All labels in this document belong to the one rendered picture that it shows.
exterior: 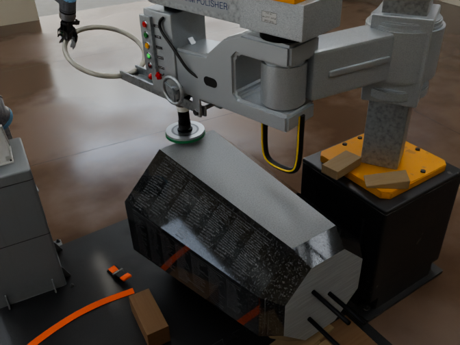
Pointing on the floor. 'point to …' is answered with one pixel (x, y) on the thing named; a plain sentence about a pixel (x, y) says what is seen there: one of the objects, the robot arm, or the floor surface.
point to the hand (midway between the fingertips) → (68, 44)
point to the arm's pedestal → (24, 235)
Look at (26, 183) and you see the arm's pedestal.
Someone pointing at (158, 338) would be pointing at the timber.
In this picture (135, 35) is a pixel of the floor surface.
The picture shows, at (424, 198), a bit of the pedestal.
